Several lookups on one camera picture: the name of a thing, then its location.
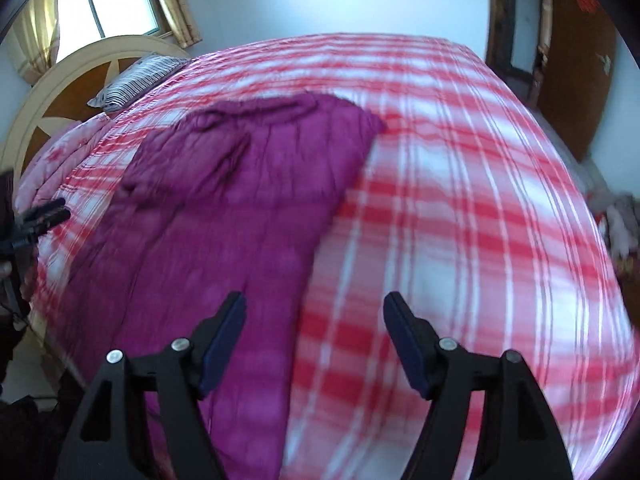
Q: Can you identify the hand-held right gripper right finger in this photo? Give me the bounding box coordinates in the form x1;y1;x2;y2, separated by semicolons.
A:
382;290;576;480

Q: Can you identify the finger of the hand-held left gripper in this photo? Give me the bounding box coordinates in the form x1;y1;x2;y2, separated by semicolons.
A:
17;197;67;226
15;210;72;251

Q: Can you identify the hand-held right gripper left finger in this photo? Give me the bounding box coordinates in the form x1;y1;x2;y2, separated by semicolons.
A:
55;290;248;480

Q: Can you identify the magenta puffer jacket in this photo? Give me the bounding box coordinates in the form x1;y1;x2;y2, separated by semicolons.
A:
55;91;386;480

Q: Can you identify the pile of clothes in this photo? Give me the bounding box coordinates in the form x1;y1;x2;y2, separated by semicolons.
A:
587;192;640;271

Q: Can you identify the pink floral folded quilt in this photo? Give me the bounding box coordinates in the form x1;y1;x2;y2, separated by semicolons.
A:
12;112;113;211

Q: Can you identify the cream and brown headboard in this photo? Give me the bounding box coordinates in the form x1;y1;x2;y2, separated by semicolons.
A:
0;35;193;186

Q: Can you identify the bed with red plaid sheet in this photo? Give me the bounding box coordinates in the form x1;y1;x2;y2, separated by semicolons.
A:
15;32;638;480

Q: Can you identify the striped pillow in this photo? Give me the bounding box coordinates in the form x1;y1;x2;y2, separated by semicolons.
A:
87;55;191;113

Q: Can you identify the window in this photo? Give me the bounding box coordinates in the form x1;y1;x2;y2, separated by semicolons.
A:
50;0;168;63

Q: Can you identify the narrow yellow curtain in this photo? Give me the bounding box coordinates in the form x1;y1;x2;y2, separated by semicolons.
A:
145;0;203;46

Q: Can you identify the brown wooden door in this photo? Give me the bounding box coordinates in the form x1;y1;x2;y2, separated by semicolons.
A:
540;0;623;161

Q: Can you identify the brown door frame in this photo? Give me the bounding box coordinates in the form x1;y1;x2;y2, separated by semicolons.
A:
485;0;553;106

